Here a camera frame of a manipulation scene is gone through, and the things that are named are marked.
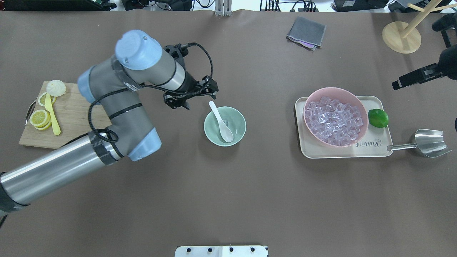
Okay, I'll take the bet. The metal ice scoop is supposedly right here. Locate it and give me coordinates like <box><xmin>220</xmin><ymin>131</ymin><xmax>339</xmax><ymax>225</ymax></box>
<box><xmin>387</xmin><ymin>129</ymin><xmax>452</xmax><ymax>158</ymax></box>

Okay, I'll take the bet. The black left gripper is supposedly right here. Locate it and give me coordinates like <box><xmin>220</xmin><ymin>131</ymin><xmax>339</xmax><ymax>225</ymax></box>
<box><xmin>164</xmin><ymin>71</ymin><xmax>219</xmax><ymax>110</ymax></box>

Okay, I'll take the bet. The bamboo cutting board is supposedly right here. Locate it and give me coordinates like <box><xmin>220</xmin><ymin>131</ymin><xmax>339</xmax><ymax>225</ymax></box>
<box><xmin>19</xmin><ymin>83</ymin><xmax>90</xmax><ymax>148</ymax></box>

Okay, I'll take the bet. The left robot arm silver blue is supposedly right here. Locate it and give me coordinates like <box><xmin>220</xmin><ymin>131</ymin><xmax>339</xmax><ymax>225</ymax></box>
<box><xmin>0</xmin><ymin>30</ymin><xmax>219</xmax><ymax>216</ymax></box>

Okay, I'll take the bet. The grey folded cloth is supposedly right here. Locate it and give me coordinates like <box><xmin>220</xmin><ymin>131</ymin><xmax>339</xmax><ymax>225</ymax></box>
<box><xmin>287</xmin><ymin>17</ymin><xmax>327</xmax><ymax>51</ymax></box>

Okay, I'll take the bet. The yellow plastic spoon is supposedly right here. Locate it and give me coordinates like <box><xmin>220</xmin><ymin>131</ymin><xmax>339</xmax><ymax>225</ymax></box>
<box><xmin>45</xmin><ymin>93</ymin><xmax>61</xmax><ymax>136</ymax></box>

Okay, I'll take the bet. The pile of clear ice cubes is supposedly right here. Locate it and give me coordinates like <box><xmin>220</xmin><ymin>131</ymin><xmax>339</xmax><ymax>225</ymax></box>
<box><xmin>303</xmin><ymin>96</ymin><xmax>366</xmax><ymax>147</ymax></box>

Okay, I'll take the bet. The mint green bowl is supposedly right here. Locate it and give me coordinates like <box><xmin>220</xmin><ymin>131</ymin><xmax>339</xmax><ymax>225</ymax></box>
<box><xmin>204</xmin><ymin>107</ymin><xmax>246</xmax><ymax>147</ymax></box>

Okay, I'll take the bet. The white ceramic spoon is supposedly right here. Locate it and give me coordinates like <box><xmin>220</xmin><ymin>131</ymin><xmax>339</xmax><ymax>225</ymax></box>
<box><xmin>209</xmin><ymin>101</ymin><xmax>234</xmax><ymax>143</ymax></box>

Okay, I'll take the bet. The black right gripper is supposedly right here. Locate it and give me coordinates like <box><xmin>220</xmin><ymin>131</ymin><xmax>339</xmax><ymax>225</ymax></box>
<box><xmin>392</xmin><ymin>45</ymin><xmax>457</xmax><ymax>90</ymax></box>

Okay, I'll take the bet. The beige tray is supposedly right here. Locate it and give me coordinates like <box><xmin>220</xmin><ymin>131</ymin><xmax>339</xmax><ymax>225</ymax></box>
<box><xmin>295</xmin><ymin>97</ymin><xmax>393</xmax><ymax>159</ymax></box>

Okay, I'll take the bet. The green lime toy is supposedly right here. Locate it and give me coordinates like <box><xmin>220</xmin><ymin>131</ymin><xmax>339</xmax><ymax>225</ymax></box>
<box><xmin>368</xmin><ymin>109</ymin><xmax>390</xmax><ymax>128</ymax></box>

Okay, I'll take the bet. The pink bowl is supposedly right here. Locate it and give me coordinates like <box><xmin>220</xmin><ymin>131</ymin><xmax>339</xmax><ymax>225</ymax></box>
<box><xmin>302</xmin><ymin>87</ymin><xmax>368</xmax><ymax>148</ymax></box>

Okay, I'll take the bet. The wooden cup tree stand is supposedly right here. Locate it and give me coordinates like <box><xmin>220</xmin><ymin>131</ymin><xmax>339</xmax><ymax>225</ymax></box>
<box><xmin>382</xmin><ymin>0</ymin><xmax>457</xmax><ymax>54</ymax></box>

